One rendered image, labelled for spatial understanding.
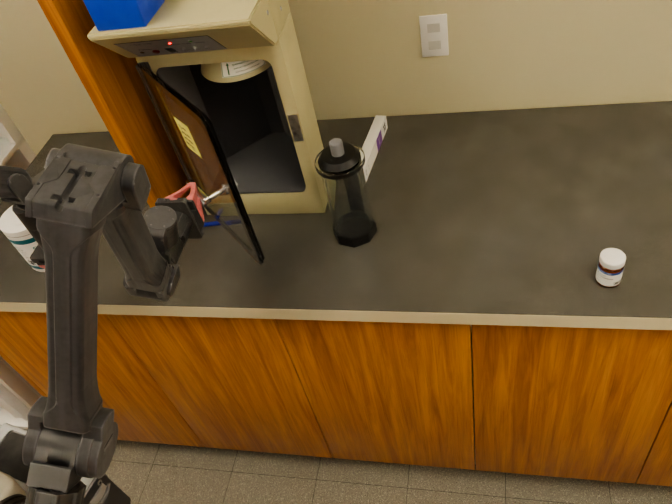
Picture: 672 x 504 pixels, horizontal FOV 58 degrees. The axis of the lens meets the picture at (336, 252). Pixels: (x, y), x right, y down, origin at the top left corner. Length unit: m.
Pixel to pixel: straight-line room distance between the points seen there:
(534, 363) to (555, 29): 0.83
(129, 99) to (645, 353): 1.24
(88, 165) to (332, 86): 1.13
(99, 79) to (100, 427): 0.74
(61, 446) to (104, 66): 0.78
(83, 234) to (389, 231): 0.86
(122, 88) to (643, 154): 1.21
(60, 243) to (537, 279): 0.93
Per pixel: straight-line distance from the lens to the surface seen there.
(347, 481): 2.14
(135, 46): 1.27
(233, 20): 1.13
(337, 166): 1.27
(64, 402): 0.87
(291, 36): 1.33
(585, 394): 1.59
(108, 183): 0.74
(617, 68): 1.79
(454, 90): 1.78
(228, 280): 1.44
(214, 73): 1.37
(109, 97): 1.38
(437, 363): 1.49
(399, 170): 1.60
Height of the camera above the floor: 1.96
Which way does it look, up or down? 46 degrees down
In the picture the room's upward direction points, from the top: 15 degrees counter-clockwise
